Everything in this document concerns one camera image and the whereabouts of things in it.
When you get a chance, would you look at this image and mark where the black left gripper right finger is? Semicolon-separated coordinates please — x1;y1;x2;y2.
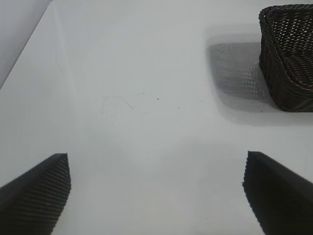
242;150;313;235

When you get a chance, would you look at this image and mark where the dark brown wicker basket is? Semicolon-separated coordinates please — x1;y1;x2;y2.
258;3;313;113

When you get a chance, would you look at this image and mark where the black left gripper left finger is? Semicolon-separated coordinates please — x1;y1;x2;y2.
0;153;72;235

